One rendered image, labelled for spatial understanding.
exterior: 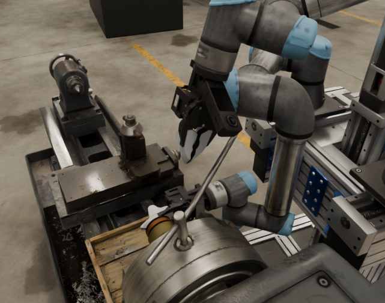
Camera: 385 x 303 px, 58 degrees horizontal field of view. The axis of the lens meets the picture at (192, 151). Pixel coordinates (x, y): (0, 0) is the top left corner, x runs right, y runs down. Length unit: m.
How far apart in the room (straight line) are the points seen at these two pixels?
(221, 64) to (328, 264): 0.41
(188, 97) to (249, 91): 0.22
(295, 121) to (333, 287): 0.39
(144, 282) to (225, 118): 0.35
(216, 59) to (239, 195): 0.49
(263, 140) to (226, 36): 0.70
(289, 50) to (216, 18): 0.14
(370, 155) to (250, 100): 0.54
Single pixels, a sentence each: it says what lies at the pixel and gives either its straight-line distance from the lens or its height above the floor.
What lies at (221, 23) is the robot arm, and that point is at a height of 1.61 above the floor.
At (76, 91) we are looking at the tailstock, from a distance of 1.64.
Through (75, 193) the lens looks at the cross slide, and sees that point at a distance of 1.25.
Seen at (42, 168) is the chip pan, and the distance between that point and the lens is 2.12.
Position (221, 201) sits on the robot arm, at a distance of 1.00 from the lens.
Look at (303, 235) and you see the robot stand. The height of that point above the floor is 0.21.
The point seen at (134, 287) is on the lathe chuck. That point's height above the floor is 1.17.
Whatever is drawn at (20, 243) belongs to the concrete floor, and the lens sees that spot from 2.52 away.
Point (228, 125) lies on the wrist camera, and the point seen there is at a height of 1.46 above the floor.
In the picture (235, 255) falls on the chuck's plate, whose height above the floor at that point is 1.23.
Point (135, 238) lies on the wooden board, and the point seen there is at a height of 0.89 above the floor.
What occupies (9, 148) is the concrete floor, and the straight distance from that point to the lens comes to 3.37.
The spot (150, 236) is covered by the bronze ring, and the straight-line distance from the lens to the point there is 0.90.
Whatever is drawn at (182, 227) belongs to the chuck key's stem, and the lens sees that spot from 0.66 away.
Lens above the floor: 1.80
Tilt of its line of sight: 38 degrees down
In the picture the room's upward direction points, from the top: straight up
